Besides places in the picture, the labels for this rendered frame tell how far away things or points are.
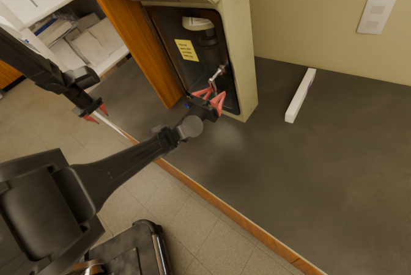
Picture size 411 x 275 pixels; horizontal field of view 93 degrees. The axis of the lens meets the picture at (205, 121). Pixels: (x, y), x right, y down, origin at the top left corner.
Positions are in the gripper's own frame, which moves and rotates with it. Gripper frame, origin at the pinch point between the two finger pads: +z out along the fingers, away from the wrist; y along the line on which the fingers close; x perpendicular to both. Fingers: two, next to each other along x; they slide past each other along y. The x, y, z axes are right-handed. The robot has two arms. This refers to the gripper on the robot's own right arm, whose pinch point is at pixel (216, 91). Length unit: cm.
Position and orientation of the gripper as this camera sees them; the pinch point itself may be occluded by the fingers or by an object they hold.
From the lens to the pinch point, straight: 65.2
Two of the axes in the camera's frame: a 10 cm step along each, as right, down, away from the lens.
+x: 2.7, 5.9, 7.6
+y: -7.5, -3.6, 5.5
